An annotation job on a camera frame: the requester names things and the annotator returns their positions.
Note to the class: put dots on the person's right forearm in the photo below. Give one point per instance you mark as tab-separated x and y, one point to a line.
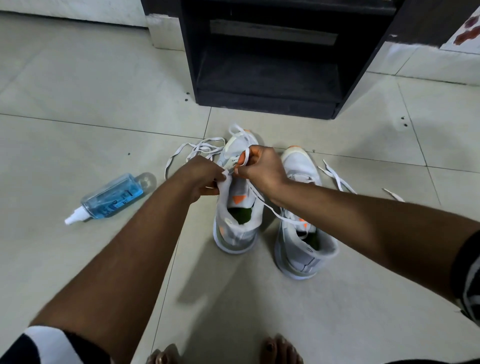
386	228

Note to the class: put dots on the zebra striped garment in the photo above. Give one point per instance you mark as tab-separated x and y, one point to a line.
45	345

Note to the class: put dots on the dark brown wooden cabinet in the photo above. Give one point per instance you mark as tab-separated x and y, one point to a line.
161	7

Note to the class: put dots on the white floral patterned sheet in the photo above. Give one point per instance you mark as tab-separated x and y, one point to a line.
465	37

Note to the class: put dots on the black open shelf box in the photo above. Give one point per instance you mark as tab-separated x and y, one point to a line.
270	78

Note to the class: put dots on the blue transparent bottle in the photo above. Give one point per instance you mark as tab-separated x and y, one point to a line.
112	198

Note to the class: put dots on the person's left hand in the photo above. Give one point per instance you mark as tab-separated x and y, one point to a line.
198	176

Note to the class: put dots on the person's right foot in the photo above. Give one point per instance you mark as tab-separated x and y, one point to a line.
279	350

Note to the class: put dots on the person's left forearm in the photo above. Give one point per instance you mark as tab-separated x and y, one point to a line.
120	270

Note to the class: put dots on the grey sneaker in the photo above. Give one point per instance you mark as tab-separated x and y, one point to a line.
236	243
303	159

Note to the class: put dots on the person's right hand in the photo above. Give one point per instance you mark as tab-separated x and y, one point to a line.
264	172

